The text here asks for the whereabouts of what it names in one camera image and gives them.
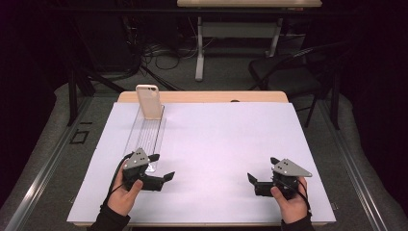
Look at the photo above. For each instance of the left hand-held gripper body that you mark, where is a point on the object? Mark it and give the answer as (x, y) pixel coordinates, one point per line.
(137, 160)

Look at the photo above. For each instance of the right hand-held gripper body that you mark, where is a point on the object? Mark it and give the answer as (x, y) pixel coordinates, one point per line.
(288, 169)

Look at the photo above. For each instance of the clear plastic packaging tray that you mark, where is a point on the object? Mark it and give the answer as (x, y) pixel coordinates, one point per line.
(146, 138)

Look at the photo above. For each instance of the beige phone case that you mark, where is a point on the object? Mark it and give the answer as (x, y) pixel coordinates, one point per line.
(149, 102)

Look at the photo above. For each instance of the person's right hand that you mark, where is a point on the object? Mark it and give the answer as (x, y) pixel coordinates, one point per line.
(293, 210)

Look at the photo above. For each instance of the person's left hand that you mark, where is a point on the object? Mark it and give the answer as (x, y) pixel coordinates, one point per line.
(122, 200)

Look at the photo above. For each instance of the white table sheet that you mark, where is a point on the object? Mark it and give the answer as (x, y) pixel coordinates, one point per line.
(224, 144)

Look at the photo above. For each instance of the wooden table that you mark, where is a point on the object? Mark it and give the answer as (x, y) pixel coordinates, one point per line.
(208, 96)

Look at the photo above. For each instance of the black folding chair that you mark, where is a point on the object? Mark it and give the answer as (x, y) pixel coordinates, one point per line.
(285, 72)

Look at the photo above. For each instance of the black metal stand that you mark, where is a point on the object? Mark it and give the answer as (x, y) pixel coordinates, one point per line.
(73, 96)

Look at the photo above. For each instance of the white desk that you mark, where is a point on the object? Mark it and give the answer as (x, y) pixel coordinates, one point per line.
(237, 30)

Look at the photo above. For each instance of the metal floor rail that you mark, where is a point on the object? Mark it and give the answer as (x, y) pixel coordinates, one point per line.
(48, 163)
(349, 163)

